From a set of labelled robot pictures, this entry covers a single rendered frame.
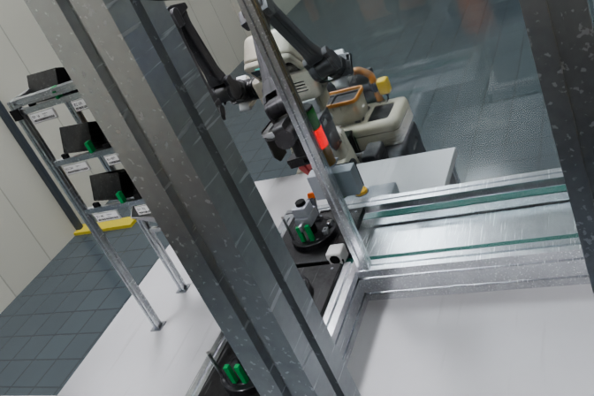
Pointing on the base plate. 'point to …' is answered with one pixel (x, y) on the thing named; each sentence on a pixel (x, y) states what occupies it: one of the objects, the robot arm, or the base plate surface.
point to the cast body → (304, 213)
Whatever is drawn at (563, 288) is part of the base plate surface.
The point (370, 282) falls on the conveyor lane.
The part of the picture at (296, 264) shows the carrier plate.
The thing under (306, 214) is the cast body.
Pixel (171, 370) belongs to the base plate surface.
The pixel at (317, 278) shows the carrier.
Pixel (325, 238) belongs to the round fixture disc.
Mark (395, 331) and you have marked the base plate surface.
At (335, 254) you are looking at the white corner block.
